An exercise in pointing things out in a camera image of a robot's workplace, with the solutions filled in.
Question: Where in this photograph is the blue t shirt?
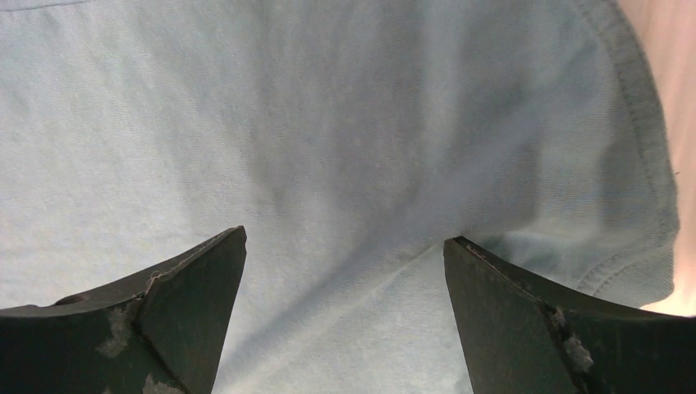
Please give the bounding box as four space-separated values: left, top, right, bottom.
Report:
1 1 679 393

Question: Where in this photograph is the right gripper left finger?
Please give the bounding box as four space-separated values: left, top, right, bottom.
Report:
1 227 246 393

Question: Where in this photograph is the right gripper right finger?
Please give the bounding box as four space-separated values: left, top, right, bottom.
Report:
443 237 695 394

